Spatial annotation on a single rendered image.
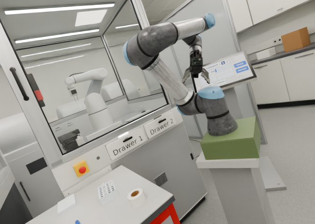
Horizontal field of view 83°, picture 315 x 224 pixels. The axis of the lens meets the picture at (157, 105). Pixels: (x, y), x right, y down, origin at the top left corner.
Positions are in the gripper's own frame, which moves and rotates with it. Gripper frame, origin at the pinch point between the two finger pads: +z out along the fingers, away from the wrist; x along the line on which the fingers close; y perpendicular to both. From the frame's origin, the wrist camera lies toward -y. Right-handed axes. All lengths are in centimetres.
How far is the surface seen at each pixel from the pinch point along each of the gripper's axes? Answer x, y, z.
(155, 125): -28, -43, 9
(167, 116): -20, -48, -1
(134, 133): -42, -35, 19
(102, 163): -58, -30, 42
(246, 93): 69, -113, -64
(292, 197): 79, -84, 49
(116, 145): -52, -30, 30
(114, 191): -38, -5, 58
